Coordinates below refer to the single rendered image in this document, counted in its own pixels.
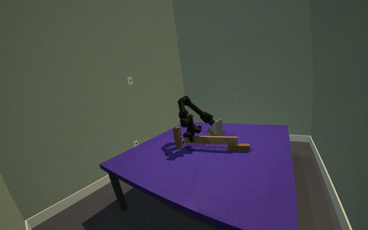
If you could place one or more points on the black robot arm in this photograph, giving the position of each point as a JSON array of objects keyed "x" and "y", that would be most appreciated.
[{"x": 188, "y": 120}]

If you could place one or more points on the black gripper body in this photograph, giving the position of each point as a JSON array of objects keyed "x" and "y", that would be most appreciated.
[{"x": 189, "y": 132}]

